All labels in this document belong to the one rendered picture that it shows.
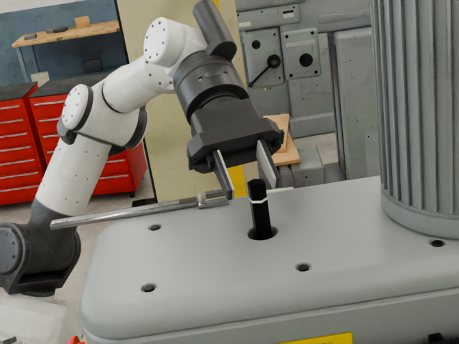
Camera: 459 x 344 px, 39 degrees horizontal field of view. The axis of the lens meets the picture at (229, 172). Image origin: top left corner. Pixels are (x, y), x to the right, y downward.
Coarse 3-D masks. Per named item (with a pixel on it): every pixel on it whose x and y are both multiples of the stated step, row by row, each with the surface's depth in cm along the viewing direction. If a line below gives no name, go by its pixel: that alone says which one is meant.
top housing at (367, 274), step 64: (320, 192) 88; (128, 256) 79; (192, 256) 77; (256, 256) 75; (320, 256) 73; (384, 256) 71; (448, 256) 69; (128, 320) 68; (192, 320) 69; (256, 320) 69; (320, 320) 70; (384, 320) 70; (448, 320) 70
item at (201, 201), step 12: (204, 192) 91; (216, 192) 91; (156, 204) 90; (168, 204) 89; (180, 204) 89; (192, 204) 89; (204, 204) 88; (216, 204) 88; (228, 204) 88; (84, 216) 90; (96, 216) 89; (108, 216) 89; (120, 216) 89; (132, 216) 89; (60, 228) 89
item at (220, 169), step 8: (216, 152) 80; (208, 160) 81; (216, 160) 80; (208, 168) 81; (216, 168) 80; (224, 168) 79; (224, 176) 78; (224, 184) 78; (232, 184) 78; (224, 192) 79; (232, 192) 78
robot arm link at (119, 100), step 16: (128, 64) 105; (112, 80) 105; (128, 80) 102; (96, 96) 108; (112, 96) 106; (128, 96) 104; (144, 96) 103; (96, 112) 108; (112, 112) 109; (128, 112) 109; (144, 112) 114; (96, 128) 109; (112, 128) 110; (128, 128) 111; (128, 144) 113
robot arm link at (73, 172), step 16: (80, 96) 107; (64, 112) 111; (80, 112) 106; (64, 128) 112; (80, 128) 108; (144, 128) 113; (64, 144) 113; (80, 144) 112; (96, 144) 112; (112, 144) 116; (64, 160) 113; (80, 160) 112; (96, 160) 114; (48, 176) 114; (64, 176) 113; (80, 176) 113; (96, 176) 116; (48, 192) 114; (64, 192) 113; (80, 192) 115; (64, 208) 114; (80, 208) 116
